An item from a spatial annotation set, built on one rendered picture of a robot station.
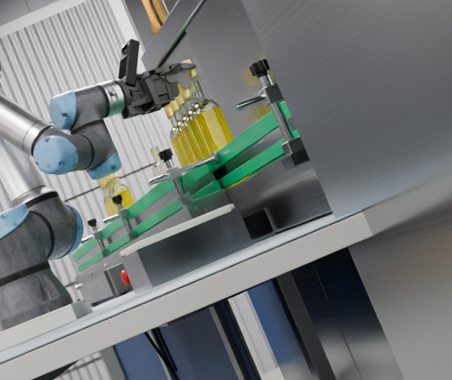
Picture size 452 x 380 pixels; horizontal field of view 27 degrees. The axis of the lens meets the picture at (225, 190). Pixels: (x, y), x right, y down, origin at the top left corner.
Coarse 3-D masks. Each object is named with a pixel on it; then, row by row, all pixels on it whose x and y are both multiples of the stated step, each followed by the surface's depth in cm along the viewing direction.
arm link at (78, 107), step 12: (96, 84) 202; (60, 96) 196; (72, 96) 196; (84, 96) 198; (96, 96) 199; (60, 108) 195; (72, 108) 195; (84, 108) 197; (96, 108) 198; (108, 108) 201; (60, 120) 196; (72, 120) 196; (84, 120) 196; (96, 120) 197
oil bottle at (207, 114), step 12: (204, 108) 214; (216, 108) 215; (204, 120) 214; (216, 120) 214; (204, 132) 214; (216, 132) 214; (228, 132) 215; (204, 144) 217; (216, 144) 213; (240, 180) 214
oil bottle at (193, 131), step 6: (192, 108) 221; (186, 114) 223; (186, 120) 222; (192, 120) 219; (192, 126) 220; (192, 132) 221; (192, 138) 223; (198, 138) 219; (198, 144) 221; (198, 150) 222; (204, 150) 219; (204, 156) 220
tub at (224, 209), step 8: (224, 208) 185; (232, 208) 189; (200, 216) 183; (208, 216) 183; (216, 216) 185; (184, 224) 182; (192, 224) 182; (160, 232) 181; (168, 232) 181; (176, 232) 182; (144, 240) 179; (152, 240) 179; (128, 248) 183; (136, 248) 182
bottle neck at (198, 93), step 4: (192, 84) 216; (196, 84) 216; (200, 84) 217; (192, 88) 216; (196, 88) 216; (200, 88) 216; (192, 92) 216; (196, 92) 216; (200, 92) 216; (192, 96) 217; (196, 96) 216; (200, 96) 216; (204, 96) 216; (196, 100) 216; (200, 100) 216
